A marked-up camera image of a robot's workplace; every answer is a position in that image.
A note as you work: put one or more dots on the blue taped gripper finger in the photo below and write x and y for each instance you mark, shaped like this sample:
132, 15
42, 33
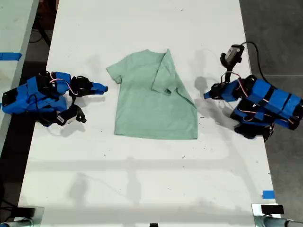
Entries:
97, 84
100, 89
208, 95

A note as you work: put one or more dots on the pale green T-shirt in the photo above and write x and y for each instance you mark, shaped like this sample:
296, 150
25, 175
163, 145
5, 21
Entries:
154, 111

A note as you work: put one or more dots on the blue and black arm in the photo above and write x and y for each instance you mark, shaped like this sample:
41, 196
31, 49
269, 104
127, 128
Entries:
30, 97
272, 99

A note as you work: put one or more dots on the long blue tape strip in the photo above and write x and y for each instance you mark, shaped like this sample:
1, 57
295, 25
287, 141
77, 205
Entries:
9, 56

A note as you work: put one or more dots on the pale side table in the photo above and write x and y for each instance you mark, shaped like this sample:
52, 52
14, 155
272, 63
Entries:
14, 28

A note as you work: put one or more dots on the short blue tape piece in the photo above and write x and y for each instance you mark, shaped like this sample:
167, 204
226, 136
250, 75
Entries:
268, 194

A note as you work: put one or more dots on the small black box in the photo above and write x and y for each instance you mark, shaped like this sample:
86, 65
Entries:
272, 209
26, 211

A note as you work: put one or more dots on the grey metal pipe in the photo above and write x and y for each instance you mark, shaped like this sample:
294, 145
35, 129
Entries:
279, 222

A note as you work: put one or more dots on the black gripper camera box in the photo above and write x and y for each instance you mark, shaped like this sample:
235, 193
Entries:
233, 55
68, 117

